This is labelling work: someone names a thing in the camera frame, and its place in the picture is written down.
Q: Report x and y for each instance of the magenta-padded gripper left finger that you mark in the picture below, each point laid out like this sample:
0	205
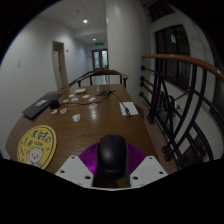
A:
75	168

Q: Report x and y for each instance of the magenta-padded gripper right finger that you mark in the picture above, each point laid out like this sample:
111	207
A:
148	168

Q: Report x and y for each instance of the black computer mouse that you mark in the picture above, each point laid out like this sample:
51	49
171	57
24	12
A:
112	153

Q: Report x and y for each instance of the round yellow printed mouse pad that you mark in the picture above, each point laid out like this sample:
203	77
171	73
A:
36	146

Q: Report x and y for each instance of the small white sticker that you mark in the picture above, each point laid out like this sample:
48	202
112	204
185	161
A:
86	96
74	99
76	117
92	99

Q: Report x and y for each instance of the small beige sticker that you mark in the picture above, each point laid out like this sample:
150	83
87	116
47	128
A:
63	110
54	111

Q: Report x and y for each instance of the white power strip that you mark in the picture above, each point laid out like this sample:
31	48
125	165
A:
129	108

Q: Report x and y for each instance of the small red-white sticker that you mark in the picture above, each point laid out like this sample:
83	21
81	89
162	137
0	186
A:
93	106

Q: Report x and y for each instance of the small black box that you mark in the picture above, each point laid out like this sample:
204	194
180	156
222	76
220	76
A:
54	104

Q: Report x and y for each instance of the dark closed laptop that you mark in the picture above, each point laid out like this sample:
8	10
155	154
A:
38	106

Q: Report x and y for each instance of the small white flat box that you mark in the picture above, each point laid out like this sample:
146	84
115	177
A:
80	90

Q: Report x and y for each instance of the wooden chair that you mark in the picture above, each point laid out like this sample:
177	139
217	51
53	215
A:
103	72

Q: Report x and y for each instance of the white open side door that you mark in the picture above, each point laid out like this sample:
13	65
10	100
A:
59	66

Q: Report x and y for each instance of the glass double door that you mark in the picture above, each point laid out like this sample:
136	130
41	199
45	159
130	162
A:
100	60

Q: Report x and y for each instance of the dark framed window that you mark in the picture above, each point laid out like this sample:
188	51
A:
173	56

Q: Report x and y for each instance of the black railing with wooden handrail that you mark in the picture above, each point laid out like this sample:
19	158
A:
186	60

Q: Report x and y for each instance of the green exit sign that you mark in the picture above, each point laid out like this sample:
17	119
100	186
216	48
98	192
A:
99	43

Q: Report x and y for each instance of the round ceiling light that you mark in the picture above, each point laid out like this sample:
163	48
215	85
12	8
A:
85	21

